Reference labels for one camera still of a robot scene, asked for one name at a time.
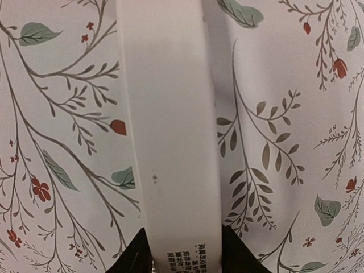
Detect floral patterned table mat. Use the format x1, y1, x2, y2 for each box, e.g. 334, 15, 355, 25
1, 1, 363, 272

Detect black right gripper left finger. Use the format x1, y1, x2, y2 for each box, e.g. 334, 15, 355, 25
109, 227, 153, 273

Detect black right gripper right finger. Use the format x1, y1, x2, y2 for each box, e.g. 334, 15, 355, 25
221, 226, 269, 273

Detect white battery cover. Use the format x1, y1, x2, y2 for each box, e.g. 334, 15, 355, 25
116, 1, 222, 272

